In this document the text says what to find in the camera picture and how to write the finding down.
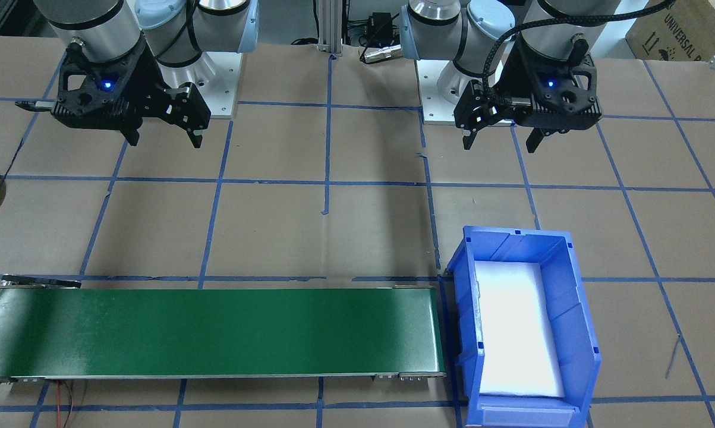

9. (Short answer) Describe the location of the black power adapter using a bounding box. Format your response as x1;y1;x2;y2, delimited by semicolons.
369;12;399;45

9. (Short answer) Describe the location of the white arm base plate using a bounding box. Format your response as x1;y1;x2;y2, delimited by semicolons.
155;51;242;118
415;59;512;125

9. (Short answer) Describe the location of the green conveyor belt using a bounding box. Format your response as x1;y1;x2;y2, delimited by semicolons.
0;275;447;384

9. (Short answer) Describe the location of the aluminium profile post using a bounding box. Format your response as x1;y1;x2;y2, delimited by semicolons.
313;0;349;55

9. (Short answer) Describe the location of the brown cardboard box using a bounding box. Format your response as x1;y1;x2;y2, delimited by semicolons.
625;0;715;63

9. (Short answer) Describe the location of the white foam pad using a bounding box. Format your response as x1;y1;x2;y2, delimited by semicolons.
473;260;566;398

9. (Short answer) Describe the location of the thin red cable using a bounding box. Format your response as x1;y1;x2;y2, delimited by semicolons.
53;380;75;428

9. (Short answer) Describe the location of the silver cylindrical connector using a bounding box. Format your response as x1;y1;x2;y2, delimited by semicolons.
362;45;403;64

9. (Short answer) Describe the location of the blue plastic storage bin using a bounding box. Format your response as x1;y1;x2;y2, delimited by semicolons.
445;225;603;428

